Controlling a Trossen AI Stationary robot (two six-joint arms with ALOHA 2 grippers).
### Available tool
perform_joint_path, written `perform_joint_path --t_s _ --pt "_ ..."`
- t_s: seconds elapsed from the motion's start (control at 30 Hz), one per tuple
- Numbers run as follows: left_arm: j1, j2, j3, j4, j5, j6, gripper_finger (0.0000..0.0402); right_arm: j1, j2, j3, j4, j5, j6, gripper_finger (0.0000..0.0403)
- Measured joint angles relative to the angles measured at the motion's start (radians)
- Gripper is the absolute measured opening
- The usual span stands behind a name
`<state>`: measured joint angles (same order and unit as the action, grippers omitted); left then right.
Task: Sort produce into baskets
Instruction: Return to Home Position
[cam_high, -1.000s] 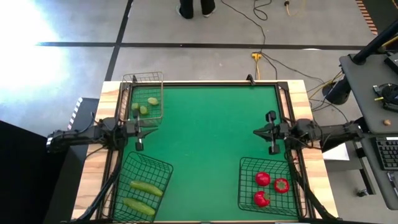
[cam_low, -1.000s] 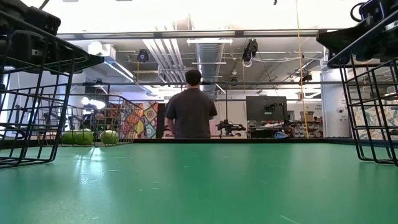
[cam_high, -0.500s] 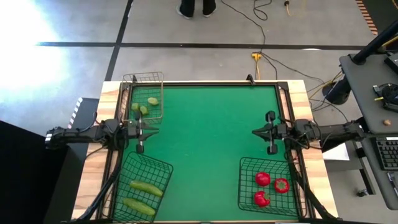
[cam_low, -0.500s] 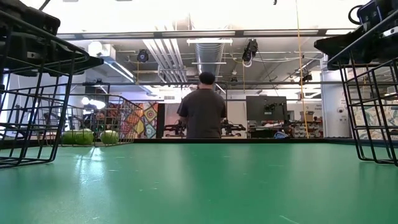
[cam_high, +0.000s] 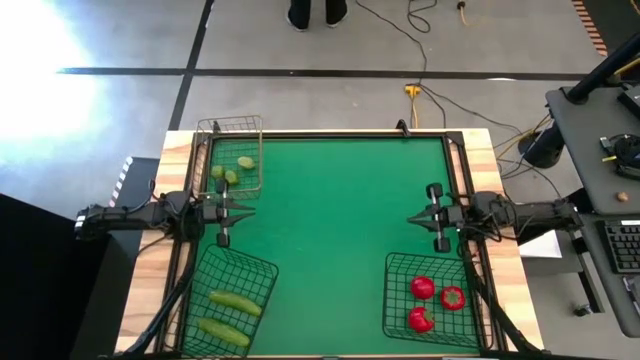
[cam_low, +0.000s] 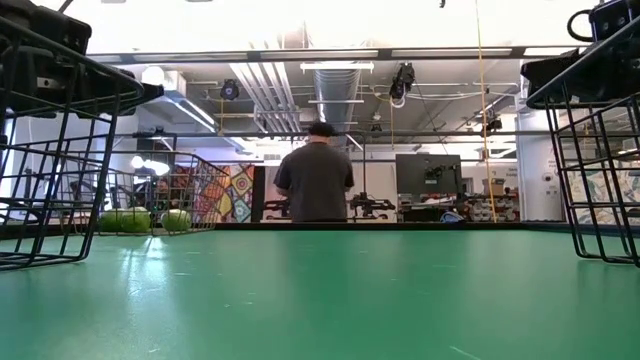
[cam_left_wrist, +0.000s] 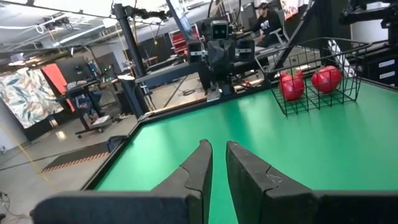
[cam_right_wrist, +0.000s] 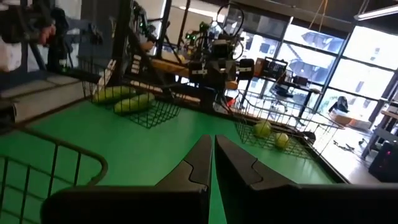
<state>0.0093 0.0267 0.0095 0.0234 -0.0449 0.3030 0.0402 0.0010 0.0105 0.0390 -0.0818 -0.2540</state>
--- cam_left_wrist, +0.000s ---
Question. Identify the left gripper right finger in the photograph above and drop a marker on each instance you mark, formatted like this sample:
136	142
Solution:
248	180

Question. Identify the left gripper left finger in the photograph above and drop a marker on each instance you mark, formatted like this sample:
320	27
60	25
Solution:
192	174

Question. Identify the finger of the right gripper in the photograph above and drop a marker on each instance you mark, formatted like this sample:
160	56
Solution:
246	49
196	46

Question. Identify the red pepper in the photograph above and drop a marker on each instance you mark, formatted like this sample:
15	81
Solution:
291	87

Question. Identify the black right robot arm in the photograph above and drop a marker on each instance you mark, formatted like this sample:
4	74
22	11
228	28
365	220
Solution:
214	77

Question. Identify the red tool cabinet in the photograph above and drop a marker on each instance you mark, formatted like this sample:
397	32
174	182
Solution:
179	42

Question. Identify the person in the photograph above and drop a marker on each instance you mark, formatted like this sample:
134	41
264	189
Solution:
267	25

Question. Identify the grey metal beam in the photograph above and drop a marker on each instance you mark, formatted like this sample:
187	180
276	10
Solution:
168	74

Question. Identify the green table mat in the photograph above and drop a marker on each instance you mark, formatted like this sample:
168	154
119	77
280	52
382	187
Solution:
186	124

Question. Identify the wooden table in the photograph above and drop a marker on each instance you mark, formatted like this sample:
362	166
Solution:
180	105

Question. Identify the black cylindrical stand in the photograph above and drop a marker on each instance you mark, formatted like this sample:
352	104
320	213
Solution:
127	93

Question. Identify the hazard striped floor mat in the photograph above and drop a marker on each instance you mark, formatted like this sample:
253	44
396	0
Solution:
77	155

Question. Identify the black rolling desk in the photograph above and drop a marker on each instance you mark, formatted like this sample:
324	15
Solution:
90	102

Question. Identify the black monitor screen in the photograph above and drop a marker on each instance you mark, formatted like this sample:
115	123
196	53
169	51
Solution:
74	68

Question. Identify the black drawer cabinet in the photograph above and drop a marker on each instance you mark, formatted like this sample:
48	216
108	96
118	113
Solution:
382	74

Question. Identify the orange panel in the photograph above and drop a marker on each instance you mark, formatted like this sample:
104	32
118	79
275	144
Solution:
56	77

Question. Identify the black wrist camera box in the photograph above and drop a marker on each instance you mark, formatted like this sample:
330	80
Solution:
219	29

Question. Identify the black frame strut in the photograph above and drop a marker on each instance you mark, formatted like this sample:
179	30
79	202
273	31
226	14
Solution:
295	34

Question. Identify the black frame post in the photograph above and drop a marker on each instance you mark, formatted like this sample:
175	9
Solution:
132	46

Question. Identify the leaf pattern wall panel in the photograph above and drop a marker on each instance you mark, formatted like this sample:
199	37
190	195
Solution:
28	96

